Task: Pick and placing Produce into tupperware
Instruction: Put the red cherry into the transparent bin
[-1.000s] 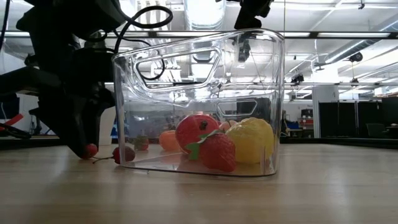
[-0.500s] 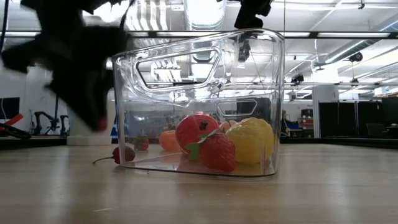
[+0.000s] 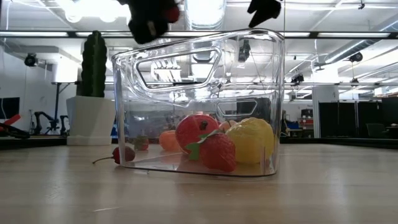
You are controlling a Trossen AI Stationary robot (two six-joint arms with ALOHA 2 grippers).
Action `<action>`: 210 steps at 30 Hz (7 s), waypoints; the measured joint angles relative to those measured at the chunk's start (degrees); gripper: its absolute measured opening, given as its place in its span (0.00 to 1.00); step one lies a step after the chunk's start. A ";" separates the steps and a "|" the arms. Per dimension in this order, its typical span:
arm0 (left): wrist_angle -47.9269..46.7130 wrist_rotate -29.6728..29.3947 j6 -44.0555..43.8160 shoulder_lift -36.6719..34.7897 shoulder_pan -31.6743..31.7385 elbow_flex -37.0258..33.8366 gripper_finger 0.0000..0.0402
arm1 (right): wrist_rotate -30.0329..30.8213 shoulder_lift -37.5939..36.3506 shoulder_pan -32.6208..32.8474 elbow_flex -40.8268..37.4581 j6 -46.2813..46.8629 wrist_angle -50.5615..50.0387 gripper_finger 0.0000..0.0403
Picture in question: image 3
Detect red toy apple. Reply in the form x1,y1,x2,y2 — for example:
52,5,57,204
175,114,220,155

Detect pink orange toy peach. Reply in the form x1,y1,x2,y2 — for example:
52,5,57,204
218,119,238,133

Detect yellow toy fruit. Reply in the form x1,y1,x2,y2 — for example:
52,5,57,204
225,117,275,165

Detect clear plastic container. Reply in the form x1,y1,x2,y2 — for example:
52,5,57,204
111,27,286,178

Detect black overhead rig bar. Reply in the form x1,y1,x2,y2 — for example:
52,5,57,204
0,30,398,40

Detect green cactus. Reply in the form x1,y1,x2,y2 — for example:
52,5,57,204
76,30,108,98

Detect white plant pot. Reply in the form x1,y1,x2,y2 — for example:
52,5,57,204
65,95,116,146

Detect white column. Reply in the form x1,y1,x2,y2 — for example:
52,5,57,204
312,85,340,139

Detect black cabinets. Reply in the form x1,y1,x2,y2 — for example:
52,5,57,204
318,101,383,139

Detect black monitor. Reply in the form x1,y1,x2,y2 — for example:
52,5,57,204
0,96,21,120

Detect red and black tool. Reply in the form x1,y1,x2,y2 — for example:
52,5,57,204
0,114,31,140

